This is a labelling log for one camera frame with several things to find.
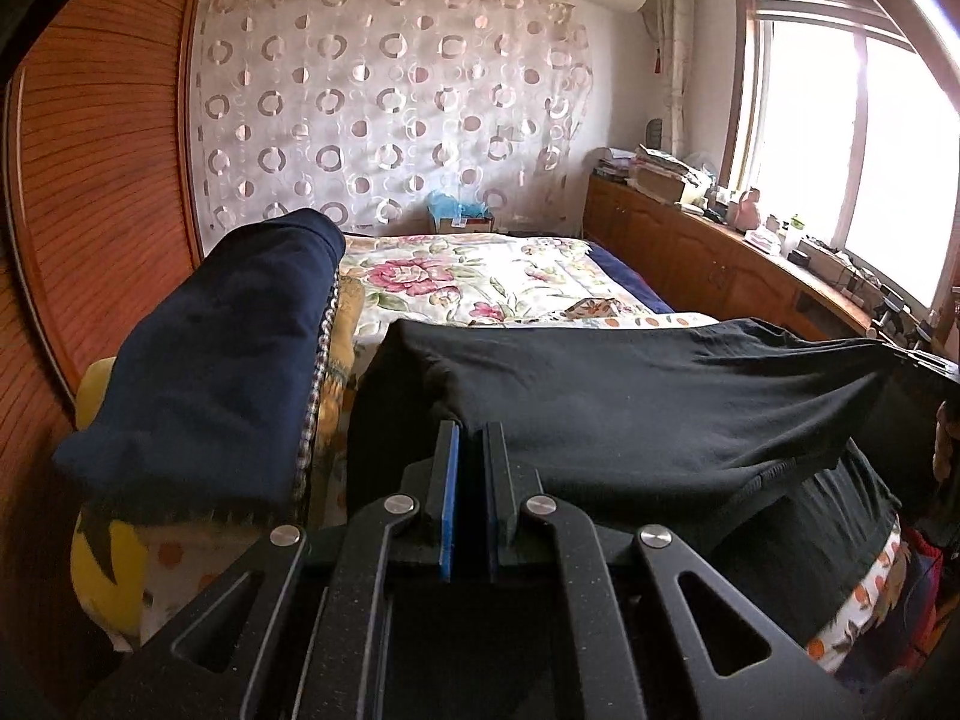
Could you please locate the white patterned window curtain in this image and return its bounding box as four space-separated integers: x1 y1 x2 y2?
651 0 695 158

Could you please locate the wooden framed window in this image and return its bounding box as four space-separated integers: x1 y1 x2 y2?
724 0 960 316

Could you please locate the navy blue blanket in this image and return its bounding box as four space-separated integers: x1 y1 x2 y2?
585 240 676 316

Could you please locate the floral quilt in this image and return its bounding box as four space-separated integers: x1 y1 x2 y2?
337 231 653 329

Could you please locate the orange fruit print bed sheet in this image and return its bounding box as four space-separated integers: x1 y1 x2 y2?
112 311 901 672

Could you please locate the black printed t-shirt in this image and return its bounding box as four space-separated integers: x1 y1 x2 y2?
349 315 905 646

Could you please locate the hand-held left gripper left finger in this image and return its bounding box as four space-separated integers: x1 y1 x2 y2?
79 420 462 720

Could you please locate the sheer circle-pattern curtain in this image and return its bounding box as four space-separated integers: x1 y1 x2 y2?
191 0 593 237

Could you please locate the wooden slatted wardrobe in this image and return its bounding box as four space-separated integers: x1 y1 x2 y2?
0 0 215 691

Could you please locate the yellow printed pillow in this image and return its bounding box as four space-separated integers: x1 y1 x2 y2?
70 356 155 646

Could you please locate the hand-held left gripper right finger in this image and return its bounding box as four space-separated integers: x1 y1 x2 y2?
480 421 856 720

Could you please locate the cardboard box with blue cloth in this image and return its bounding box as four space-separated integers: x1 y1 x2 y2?
427 191 496 235

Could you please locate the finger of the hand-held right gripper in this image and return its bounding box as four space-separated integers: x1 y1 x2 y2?
874 286 960 352
892 345 960 392

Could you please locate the folded navy garment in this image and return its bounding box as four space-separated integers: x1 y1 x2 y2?
52 208 347 522

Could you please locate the person's right hand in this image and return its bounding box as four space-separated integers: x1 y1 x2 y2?
934 401 960 482

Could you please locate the brown cardboard box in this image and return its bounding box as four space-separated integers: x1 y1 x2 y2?
634 165 691 202

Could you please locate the wooden sideboard cabinet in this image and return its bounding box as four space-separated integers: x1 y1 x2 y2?
583 174 893 338

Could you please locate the stack of papers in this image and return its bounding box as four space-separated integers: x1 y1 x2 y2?
596 144 713 188

